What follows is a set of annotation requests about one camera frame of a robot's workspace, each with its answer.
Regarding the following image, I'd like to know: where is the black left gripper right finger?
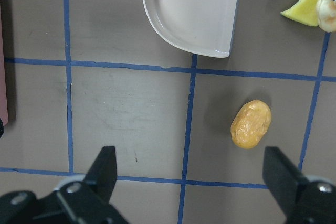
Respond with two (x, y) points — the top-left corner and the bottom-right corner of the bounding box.
(262, 146), (309, 216)

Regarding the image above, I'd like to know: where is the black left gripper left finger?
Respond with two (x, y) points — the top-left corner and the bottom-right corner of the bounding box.
(83, 146), (117, 203)

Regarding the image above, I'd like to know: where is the yellow potato-shaped trash piece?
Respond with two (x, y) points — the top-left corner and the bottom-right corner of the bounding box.
(230, 100), (272, 150)

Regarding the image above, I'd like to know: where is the yellow lemon wedge trash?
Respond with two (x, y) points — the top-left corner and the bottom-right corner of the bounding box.
(280, 0), (318, 27)

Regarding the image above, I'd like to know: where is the white trash piece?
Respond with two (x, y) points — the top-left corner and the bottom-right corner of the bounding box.
(316, 0), (335, 33)

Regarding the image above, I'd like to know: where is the white plastic dustpan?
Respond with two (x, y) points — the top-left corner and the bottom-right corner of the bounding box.
(142, 0), (238, 58)

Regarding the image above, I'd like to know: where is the pink bin with black liner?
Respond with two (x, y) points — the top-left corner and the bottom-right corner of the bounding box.
(0, 11), (9, 126)

